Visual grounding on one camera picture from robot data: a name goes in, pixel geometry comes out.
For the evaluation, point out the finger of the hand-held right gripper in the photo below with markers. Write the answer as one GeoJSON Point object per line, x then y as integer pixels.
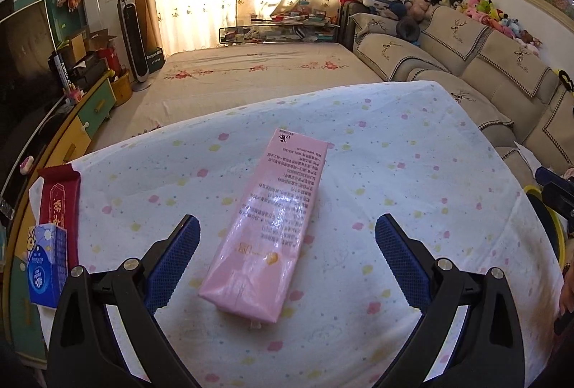
{"type": "Point", "coordinates": [550, 176]}

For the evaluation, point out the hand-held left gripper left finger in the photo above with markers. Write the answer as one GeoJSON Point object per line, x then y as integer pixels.
{"type": "Point", "coordinates": [172, 262]}

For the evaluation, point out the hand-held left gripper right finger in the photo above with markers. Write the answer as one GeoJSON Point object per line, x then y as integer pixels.
{"type": "Point", "coordinates": [403, 262]}

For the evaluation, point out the yellow-rimmed black trash bin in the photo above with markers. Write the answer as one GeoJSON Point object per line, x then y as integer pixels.
{"type": "Point", "coordinates": [549, 226]}

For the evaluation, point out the pink tissue pack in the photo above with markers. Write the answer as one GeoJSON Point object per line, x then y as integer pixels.
{"type": "Point", "coordinates": [264, 226]}

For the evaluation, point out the person's right hand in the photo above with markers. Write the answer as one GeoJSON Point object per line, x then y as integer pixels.
{"type": "Point", "coordinates": [567, 291]}

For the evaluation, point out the black and yellow plush toy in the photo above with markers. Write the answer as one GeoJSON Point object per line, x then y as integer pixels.
{"type": "Point", "coordinates": [566, 81]}

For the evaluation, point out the blue tissue packet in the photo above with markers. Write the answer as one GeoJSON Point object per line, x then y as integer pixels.
{"type": "Point", "coordinates": [47, 264]}

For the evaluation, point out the dark red long packet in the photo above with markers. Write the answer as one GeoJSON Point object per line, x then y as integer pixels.
{"type": "Point", "coordinates": [59, 208]}

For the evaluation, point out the beige sofa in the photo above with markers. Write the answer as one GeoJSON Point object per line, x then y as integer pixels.
{"type": "Point", "coordinates": [471, 74]}

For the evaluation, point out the row of plush toys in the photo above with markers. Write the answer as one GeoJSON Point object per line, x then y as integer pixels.
{"type": "Point", "coordinates": [497, 20]}

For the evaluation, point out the pink round tape roll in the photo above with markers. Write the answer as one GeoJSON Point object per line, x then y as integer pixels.
{"type": "Point", "coordinates": [27, 164]}

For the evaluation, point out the floral bed sheet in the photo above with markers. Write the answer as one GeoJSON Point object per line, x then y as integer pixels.
{"type": "Point", "coordinates": [251, 78]}

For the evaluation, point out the dark round cushion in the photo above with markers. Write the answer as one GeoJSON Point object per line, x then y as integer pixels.
{"type": "Point", "coordinates": [408, 29]}

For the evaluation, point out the pink plush bear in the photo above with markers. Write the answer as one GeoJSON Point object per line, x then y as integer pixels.
{"type": "Point", "coordinates": [419, 3]}

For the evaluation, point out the tower fan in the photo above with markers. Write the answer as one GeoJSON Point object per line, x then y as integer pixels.
{"type": "Point", "coordinates": [134, 43]}

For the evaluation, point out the open cardboard boxes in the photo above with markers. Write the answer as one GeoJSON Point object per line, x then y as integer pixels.
{"type": "Point", "coordinates": [85, 52]}

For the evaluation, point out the large flat television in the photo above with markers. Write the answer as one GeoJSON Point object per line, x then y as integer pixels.
{"type": "Point", "coordinates": [27, 60]}

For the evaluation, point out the cluttered glass coffee table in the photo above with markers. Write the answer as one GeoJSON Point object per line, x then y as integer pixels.
{"type": "Point", "coordinates": [278, 31]}

